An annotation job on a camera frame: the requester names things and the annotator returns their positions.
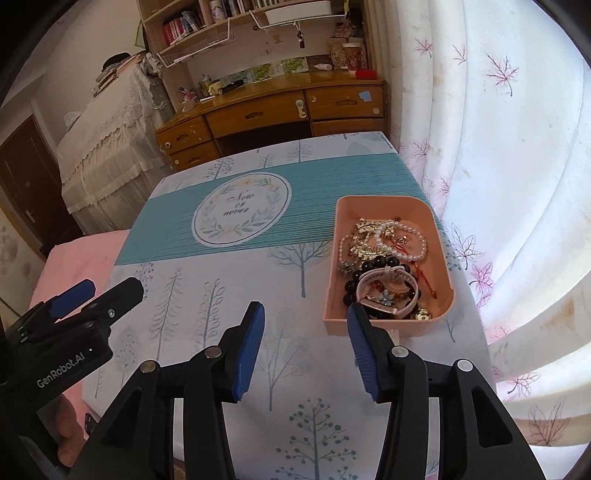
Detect row of shelf books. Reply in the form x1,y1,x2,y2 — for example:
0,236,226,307
161,0,259,44

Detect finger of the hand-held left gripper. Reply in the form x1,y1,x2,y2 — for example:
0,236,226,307
83,277,145,339
44,279,97,320

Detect wooden desk with drawers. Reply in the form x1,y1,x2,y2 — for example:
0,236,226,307
154,74,386,171

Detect brown wooden door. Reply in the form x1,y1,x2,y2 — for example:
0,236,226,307
0,113,81,259

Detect wooden bookshelf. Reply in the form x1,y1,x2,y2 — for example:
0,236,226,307
136,0,370,70

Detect stack of books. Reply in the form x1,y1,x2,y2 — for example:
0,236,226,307
95,53,155,95

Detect pink bed sheet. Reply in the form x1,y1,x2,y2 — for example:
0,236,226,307
28,228,132,416

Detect lace covered furniture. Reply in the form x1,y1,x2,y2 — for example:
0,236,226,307
55,60,176,232

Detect floral white curtain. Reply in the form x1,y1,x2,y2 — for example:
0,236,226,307
369,0,591,472

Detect white wire basket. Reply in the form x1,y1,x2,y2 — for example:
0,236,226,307
252,0,347,35
157,18,232,69

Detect pink plastic tray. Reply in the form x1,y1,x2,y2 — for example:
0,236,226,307
323,195,457,337

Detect white pearl bracelet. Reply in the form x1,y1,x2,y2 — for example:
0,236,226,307
375,222,428,261

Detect white pearl necklace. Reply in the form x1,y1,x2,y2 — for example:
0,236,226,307
338,217,370,268

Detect patterned wardrobe door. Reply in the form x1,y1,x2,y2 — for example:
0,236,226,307
0,208,47,315

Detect pink wrist watch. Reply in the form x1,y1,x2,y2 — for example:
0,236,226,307
353,265,421,320

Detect printed tree tablecloth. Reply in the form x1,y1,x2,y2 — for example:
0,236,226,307
81,131,497,480

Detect gold chain bracelet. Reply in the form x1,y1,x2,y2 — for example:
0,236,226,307
348,242,384,261

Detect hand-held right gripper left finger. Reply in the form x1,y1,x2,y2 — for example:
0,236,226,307
81,301,266,480

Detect black bead bracelet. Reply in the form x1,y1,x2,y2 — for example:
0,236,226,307
342,258,421,319

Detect red string bracelet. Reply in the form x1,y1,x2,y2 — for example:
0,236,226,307
392,233,439,298

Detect person's left hand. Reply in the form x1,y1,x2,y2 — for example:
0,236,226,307
56,398,90,467

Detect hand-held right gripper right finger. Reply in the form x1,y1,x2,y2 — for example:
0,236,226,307
346,301,550,480

